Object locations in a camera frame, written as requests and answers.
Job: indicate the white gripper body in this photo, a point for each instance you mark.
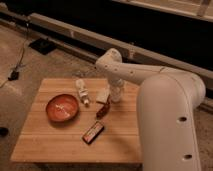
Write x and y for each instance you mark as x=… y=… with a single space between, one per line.
x=116 y=86

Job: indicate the white ceramic cup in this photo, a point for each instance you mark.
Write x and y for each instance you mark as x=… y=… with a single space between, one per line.
x=116 y=95

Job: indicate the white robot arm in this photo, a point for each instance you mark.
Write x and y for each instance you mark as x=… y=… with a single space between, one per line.
x=166 y=100

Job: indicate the orange ceramic bowl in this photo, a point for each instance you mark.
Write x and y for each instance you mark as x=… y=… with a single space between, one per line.
x=62 y=108

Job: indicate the white sponge block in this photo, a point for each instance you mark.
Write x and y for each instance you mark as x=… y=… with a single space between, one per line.
x=103 y=95

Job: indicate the dark red chili sachet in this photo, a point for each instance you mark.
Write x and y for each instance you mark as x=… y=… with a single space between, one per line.
x=103 y=111

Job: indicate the white tube bottle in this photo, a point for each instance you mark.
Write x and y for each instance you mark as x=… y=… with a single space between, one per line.
x=82 y=91

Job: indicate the wooden table board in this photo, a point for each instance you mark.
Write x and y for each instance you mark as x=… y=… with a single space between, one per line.
x=41 y=141

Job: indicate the black floor plate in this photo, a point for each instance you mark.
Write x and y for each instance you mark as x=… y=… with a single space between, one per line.
x=43 y=46

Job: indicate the long grey floor rail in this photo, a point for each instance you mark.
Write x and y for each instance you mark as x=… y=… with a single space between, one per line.
x=90 y=45

